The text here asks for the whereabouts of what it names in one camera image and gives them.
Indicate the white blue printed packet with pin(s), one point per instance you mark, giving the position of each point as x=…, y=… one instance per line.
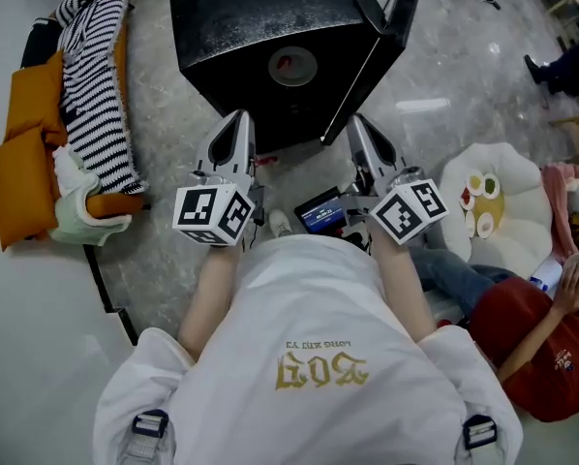
x=546, y=274

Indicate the white round pouf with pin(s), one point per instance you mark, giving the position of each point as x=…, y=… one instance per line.
x=527, y=230

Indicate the orange shrimp food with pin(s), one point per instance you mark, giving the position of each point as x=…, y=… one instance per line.
x=284, y=62

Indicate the black white striped blanket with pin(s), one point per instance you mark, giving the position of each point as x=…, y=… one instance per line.
x=96, y=104

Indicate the orange cushion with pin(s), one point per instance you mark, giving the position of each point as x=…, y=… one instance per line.
x=35, y=100
x=23, y=192

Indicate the cluster of small food dishes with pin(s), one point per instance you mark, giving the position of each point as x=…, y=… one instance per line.
x=490, y=185

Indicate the orange sofa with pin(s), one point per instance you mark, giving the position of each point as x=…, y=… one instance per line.
x=115, y=204

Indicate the black screen device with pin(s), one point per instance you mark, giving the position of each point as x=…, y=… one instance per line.
x=318, y=211

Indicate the person's white shirt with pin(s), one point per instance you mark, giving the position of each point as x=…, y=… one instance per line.
x=309, y=318

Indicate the white round plate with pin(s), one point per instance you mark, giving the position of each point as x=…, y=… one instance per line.
x=306, y=66

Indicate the person's right forearm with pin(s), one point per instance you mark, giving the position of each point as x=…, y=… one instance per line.
x=401, y=288

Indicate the yellow round tray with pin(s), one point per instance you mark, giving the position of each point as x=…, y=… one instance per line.
x=490, y=205

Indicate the pink armchair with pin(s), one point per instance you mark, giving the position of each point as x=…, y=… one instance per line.
x=556, y=201

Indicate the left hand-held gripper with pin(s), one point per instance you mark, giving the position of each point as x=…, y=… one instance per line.
x=200, y=208

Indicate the pale green white blanket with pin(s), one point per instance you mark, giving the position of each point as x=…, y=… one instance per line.
x=76, y=211

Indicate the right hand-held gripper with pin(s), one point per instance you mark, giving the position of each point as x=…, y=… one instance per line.
x=405, y=211

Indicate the person's left white shoe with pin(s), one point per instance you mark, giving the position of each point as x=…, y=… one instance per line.
x=280, y=223

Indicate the person's left forearm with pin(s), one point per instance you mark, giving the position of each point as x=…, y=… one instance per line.
x=209, y=303

